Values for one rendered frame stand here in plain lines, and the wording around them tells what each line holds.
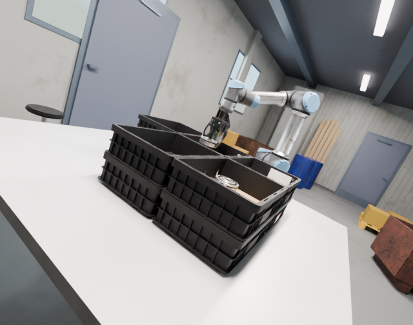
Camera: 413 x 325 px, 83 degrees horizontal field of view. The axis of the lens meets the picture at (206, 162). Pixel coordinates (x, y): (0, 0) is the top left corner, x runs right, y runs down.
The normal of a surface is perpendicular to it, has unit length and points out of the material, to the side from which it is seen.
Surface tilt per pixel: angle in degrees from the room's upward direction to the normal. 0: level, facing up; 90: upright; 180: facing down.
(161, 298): 0
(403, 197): 90
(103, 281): 0
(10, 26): 90
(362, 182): 90
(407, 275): 90
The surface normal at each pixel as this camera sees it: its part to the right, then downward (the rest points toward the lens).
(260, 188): -0.49, 0.02
